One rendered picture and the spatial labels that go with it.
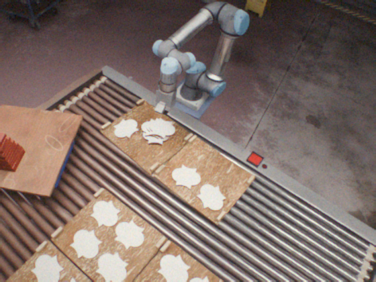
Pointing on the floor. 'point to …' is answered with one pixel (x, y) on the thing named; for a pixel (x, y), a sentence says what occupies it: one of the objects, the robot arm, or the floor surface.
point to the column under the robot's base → (193, 109)
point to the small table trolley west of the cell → (12, 11)
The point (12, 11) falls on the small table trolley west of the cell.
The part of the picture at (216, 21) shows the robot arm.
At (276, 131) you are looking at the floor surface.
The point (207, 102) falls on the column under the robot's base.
